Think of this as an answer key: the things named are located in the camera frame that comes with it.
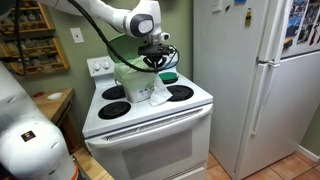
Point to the green bin liner bag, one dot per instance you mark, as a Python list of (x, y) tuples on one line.
[(131, 78)]

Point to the green round burner cover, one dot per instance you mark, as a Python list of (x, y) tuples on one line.
[(168, 77)]

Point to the front left stove burner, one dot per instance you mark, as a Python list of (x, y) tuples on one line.
[(114, 110)]

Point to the upper wooden spice rack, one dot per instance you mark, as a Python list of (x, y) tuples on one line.
[(33, 18)]

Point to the wooden side table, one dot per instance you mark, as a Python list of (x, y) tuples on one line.
[(59, 112)]

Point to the stove burner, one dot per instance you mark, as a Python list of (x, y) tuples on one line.
[(114, 93), (180, 93), (114, 110)]

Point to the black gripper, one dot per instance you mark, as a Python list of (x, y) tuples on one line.
[(155, 61)]

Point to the small red lid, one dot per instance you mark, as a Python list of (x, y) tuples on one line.
[(38, 94)]

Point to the wooden spice rack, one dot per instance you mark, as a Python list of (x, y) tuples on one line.
[(33, 18), (41, 55)]

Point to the lower wooden spice rack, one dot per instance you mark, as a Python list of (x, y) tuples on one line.
[(41, 55)]

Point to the green bin lid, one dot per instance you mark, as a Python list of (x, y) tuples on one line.
[(127, 46)]

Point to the white paper towel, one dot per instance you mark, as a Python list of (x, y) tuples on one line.
[(160, 93)]

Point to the white compost bin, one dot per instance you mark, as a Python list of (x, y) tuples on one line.
[(137, 90)]

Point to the white wall light switch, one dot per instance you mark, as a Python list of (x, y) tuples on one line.
[(77, 35)]

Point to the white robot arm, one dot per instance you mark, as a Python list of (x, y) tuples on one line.
[(142, 21)]

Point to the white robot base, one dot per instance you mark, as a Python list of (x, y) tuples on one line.
[(31, 146)]

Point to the photos on fridge door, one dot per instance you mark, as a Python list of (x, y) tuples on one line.
[(303, 29)]

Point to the back left stove burner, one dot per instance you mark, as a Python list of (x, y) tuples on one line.
[(114, 93)]

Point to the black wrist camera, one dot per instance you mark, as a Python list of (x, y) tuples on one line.
[(154, 50)]

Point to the small white dish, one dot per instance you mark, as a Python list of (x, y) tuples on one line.
[(55, 96)]

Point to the white electric stove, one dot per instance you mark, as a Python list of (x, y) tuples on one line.
[(169, 141)]

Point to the white refrigerator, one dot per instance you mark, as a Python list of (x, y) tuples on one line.
[(263, 98)]

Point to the front right stove burner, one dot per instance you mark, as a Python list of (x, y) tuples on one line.
[(180, 93)]

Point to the yellow black fridge magnet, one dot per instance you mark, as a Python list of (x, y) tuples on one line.
[(248, 18)]

